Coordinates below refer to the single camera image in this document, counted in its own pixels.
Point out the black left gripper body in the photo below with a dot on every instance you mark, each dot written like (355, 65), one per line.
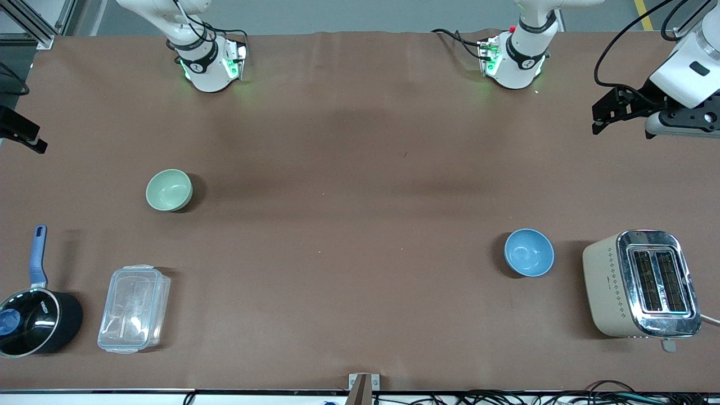
(643, 97)

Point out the green bowl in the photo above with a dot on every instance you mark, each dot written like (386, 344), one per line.
(169, 191)

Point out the blue bowl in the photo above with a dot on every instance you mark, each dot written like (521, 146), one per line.
(529, 253)

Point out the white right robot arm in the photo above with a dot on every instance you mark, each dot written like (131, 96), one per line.
(208, 67)

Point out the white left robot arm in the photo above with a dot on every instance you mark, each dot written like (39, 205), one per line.
(523, 56)

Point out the beige chrome toaster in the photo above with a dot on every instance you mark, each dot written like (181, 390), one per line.
(613, 287)

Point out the glass lid with blue knob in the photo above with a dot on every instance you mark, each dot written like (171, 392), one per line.
(28, 320)

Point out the clear plastic food container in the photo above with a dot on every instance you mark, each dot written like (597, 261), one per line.
(132, 309)

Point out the brown table mat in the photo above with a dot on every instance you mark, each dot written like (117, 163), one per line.
(360, 225)

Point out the aluminium frame profile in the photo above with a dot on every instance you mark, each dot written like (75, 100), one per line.
(34, 25)

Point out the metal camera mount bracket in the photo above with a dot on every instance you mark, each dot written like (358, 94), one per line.
(363, 388)

